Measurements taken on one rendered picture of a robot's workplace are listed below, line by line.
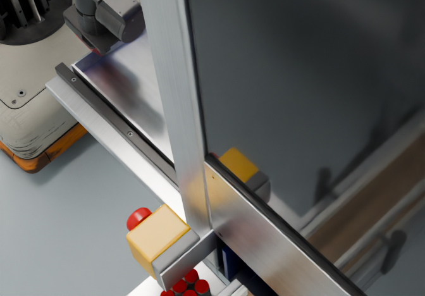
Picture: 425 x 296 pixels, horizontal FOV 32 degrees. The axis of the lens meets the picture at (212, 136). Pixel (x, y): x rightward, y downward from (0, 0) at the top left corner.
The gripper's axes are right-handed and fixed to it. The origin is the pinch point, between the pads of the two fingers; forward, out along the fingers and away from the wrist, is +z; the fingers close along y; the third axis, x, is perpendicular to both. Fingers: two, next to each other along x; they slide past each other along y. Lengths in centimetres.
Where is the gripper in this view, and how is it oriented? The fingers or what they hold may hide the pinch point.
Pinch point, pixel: (102, 50)
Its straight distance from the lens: 133.6
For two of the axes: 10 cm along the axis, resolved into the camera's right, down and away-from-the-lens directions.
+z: -0.3, 4.4, 9.0
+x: 7.3, -6.0, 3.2
